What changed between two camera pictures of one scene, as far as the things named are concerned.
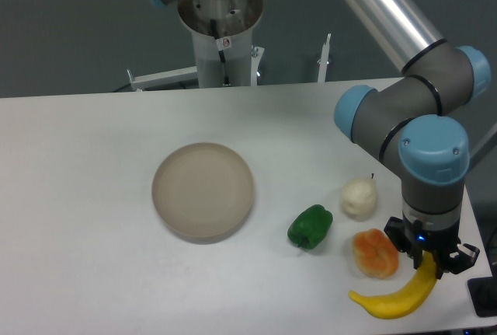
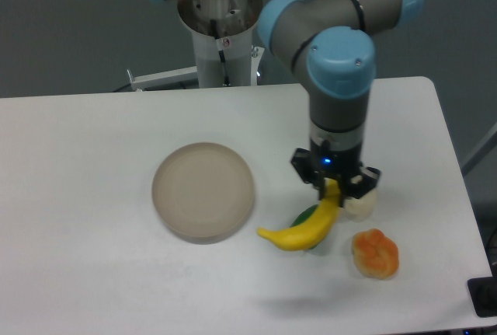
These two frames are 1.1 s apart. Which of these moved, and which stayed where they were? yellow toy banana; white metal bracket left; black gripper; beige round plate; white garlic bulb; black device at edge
Moved: black gripper; yellow toy banana
Stayed: black device at edge; beige round plate; white garlic bulb; white metal bracket left
